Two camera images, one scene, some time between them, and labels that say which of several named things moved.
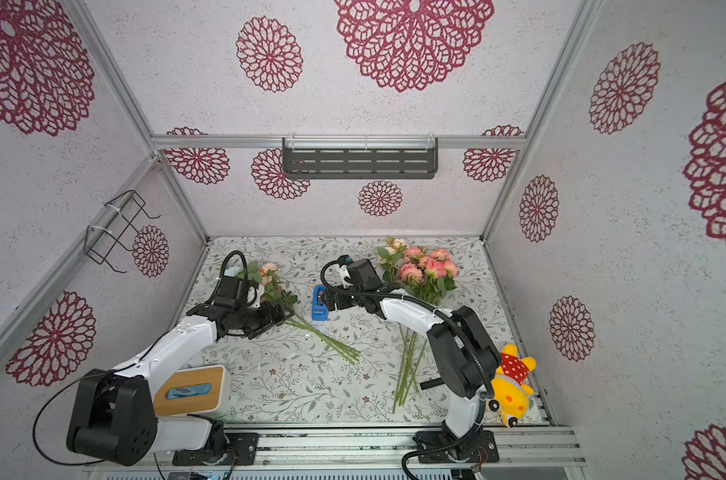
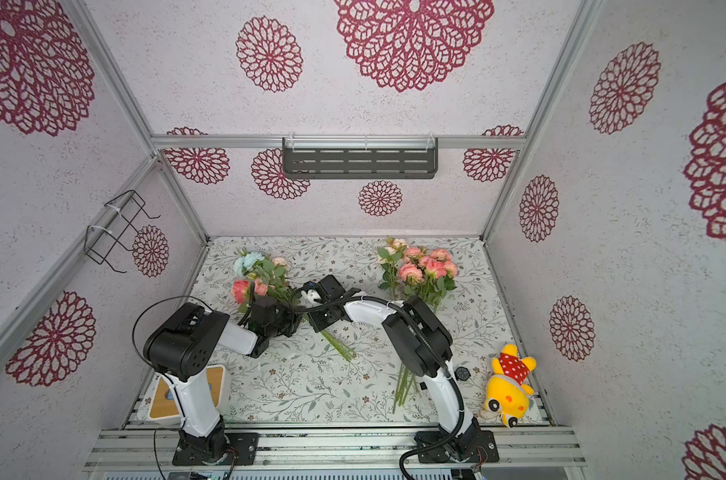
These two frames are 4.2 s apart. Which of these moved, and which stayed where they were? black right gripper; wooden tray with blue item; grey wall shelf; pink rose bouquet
Moved: black right gripper
Stayed: pink rose bouquet; grey wall shelf; wooden tray with blue item
